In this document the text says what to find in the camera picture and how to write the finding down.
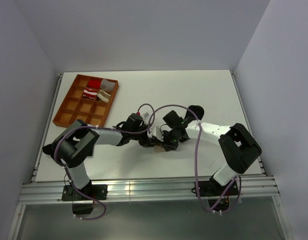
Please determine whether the beige red sock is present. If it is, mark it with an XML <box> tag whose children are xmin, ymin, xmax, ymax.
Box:
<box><xmin>154</xmin><ymin>146</ymin><xmax>165</xmax><ymax>153</ymax></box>

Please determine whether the grey rolled sock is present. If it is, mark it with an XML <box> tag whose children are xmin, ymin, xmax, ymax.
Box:
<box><xmin>100</xmin><ymin>78</ymin><xmax>115</xmax><ymax>92</ymax></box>

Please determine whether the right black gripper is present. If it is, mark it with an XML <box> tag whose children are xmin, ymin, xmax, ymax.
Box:
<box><xmin>158</xmin><ymin>127</ymin><xmax>180</xmax><ymax>152</ymax></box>

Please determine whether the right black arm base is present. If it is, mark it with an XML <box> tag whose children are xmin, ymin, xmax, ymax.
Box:
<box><xmin>198</xmin><ymin>180</ymin><xmax>241</xmax><ymax>213</ymax></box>

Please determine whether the beige white rolled sock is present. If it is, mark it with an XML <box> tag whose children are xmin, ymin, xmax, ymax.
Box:
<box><xmin>96</xmin><ymin>90</ymin><xmax>111</xmax><ymax>103</ymax></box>

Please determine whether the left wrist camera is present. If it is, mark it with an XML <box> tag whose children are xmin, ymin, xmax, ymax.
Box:
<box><xmin>141</xmin><ymin>112</ymin><xmax>150</xmax><ymax>121</ymax></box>

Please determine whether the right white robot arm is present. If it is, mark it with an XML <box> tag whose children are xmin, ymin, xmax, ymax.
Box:
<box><xmin>163</xmin><ymin>105</ymin><xmax>262</xmax><ymax>195</ymax></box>

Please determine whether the purple cable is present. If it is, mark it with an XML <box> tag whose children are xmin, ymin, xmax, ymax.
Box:
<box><xmin>53</xmin><ymin>103</ymin><xmax>156</xmax><ymax>221</ymax></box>
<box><xmin>148</xmin><ymin>104</ymin><xmax>242</xmax><ymax>213</ymax></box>

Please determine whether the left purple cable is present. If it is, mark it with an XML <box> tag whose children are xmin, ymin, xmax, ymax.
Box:
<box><xmin>53</xmin><ymin>103</ymin><xmax>156</xmax><ymax>221</ymax></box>

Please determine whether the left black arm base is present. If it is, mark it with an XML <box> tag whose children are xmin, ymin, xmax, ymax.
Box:
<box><xmin>61</xmin><ymin>183</ymin><xmax>108</xmax><ymax>216</ymax></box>

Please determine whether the red white striped sock roll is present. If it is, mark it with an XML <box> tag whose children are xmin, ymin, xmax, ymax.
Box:
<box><xmin>82</xmin><ymin>88</ymin><xmax>98</xmax><ymax>100</ymax></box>

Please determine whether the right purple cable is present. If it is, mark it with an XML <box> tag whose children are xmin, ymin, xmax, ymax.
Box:
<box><xmin>148</xmin><ymin>104</ymin><xmax>242</xmax><ymax>213</ymax></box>

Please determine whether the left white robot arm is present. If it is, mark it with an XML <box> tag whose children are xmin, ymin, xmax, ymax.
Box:
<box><xmin>51</xmin><ymin>112</ymin><xmax>163</xmax><ymax>200</ymax></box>

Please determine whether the red rolled sock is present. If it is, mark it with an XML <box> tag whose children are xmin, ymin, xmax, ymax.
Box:
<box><xmin>86</xmin><ymin>77</ymin><xmax>103</xmax><ymax>89</ymax></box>

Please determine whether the orange compartment tray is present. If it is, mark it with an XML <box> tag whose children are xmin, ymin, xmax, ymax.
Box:
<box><xmin>52</xmin><ymin>74</ymin><xmax>119</xmax><ymax>128</ymax></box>

